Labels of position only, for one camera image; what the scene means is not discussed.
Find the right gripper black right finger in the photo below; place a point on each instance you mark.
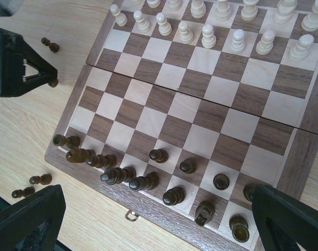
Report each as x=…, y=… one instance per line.
x=283, y=222

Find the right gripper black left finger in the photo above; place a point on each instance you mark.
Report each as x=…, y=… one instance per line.
x=34, y=222

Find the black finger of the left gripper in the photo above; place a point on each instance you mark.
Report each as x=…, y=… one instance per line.
x=21, y=68

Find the dark chess piece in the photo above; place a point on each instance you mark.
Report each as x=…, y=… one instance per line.
x=77, y=155
x=159, y=155
x=239, y=228
x=44, y=179
x=188, y=166
x=204, y=213
x=100, y=161
x=23, y=192
x=174, y=196
x=70, y=142
x=147, y=182
x=248, y=191
x=116, y=175
x=54, y=47
x=221, y=181
x=53, y=84

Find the light chess piece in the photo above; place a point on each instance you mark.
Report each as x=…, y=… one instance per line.
x=223, y=11
x=165, y=28
x=265, y=45
x=153, y=3
x=185, y=34
x=174, y=5
x=310, y=21
x=237, y=45
x=120, y=18
x=284, y=11
x=301, y=49
x=142, y=23
x=209, y=39
x=198, y=9
x=249, y=11

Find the metal board clasp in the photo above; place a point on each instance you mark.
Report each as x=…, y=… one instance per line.
x=131, y=216

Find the wooden chess board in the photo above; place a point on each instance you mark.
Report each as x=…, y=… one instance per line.
x=251, y=117

